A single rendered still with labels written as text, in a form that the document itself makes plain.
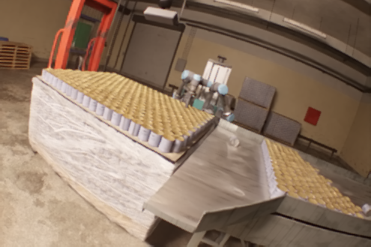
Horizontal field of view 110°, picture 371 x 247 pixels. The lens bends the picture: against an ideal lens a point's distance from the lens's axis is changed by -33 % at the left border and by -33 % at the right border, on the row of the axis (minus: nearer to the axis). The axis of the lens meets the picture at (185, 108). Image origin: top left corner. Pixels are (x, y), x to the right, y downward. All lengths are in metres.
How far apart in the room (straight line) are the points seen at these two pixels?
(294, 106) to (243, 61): 3.52
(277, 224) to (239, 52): 9.52
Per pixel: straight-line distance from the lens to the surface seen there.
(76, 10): 2.14
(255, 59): 10.10
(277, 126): 8.56
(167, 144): 1.00
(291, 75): 10.26
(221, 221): 0.72
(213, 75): 2.75
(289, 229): 1.14
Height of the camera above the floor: 1.55
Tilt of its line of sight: 11 degrees down
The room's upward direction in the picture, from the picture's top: 19 degrees clockwise
